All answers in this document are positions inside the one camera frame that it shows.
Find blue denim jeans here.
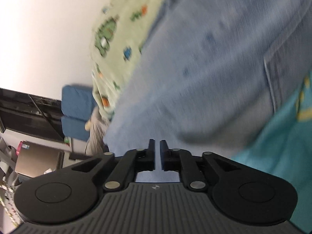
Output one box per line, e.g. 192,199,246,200
103,0,311,157

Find teal smiley bed sheet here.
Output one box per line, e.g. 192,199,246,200
232,74,312,233

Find green dinosaur fleece blanket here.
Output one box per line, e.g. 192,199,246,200
90,0,164,120

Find brown cardboard box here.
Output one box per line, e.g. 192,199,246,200
15,141,64,178

